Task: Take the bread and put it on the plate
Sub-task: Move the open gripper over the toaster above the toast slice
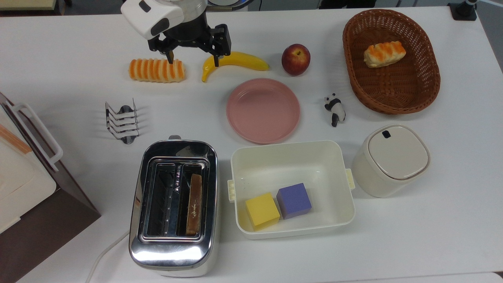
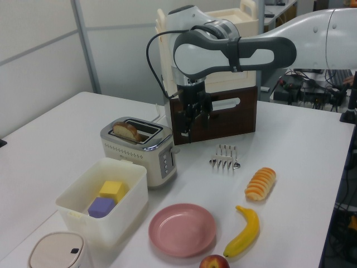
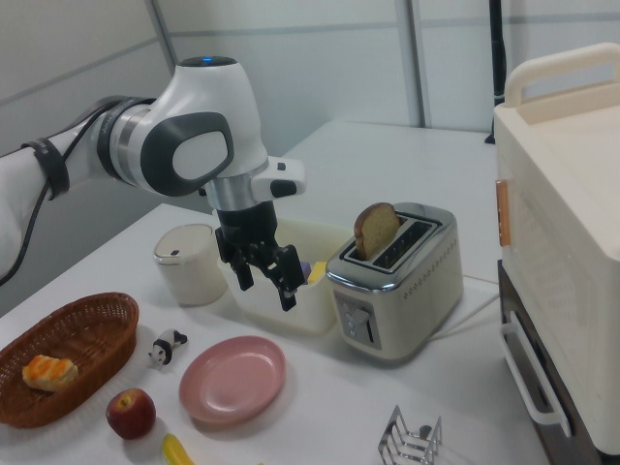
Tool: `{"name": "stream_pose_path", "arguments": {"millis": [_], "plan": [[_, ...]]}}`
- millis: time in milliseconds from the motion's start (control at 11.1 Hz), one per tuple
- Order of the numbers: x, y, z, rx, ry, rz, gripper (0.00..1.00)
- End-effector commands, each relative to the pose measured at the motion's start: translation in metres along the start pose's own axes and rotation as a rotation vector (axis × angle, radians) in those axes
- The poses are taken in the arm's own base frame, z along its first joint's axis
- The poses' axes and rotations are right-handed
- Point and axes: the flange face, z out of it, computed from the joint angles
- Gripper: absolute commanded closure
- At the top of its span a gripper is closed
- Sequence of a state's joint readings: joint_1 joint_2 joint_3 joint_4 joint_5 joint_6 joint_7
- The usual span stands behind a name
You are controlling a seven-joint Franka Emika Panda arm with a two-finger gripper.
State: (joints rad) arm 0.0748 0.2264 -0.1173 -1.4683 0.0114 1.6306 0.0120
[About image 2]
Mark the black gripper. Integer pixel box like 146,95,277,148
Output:
176,82,213,135

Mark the brown bread slice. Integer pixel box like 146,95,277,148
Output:
112,121,142,142

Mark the long orange striped bread roll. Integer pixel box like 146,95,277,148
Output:
244,166,277,202

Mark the pink plate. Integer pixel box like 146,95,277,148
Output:
148,203,218,258

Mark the cream plastic bread box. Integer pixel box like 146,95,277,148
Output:
154,0,259,94

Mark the metal toast rack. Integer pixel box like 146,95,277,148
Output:
208,144,241,171

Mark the cream chrome toaster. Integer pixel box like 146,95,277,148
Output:
100,116,181,190

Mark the yellow foam cube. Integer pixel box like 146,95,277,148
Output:
98,180,126,203

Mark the yellow banana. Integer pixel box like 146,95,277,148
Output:
223,205,260,258

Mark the purple foam cube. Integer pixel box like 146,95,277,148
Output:
87,197,117,218

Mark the white plastic container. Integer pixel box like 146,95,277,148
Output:
55,157,148,246

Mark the red apple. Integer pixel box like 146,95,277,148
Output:
199,254,231,268

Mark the white lidded canister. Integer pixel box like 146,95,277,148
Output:
27,231,93,268

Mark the white toaster power cord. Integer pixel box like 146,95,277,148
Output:
152,103,163,123

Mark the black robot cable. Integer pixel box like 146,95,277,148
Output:
146,24,242,99

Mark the black electronics with cables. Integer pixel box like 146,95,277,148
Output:
273,68,352,113

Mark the black camera stand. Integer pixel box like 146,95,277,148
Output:
339,71,357,123

